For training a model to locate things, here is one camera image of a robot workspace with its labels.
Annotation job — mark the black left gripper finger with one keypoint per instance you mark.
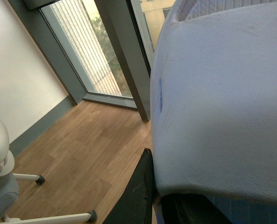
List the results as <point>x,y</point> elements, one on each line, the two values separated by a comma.
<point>135,204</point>

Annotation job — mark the light blue slipper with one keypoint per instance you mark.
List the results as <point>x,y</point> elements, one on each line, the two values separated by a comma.
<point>213,96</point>

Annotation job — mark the white office chair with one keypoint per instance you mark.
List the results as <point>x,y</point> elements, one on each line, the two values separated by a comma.
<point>9,189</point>

